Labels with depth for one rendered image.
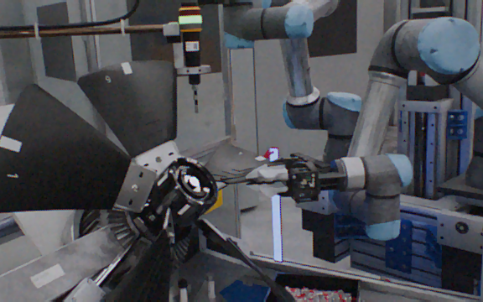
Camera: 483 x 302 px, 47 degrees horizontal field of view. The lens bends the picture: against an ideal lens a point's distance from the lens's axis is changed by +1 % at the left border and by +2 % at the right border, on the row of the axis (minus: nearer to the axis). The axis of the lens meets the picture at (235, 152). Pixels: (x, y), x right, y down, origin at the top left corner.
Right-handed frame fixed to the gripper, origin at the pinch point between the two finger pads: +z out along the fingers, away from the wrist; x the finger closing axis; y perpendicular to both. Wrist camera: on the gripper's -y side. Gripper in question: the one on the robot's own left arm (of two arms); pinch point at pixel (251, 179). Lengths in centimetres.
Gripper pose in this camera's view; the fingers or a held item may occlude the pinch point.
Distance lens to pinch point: 124.5
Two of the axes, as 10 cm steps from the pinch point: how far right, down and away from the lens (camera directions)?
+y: 1.1, 3.2, -9.4
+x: 0.5, 9.4, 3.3
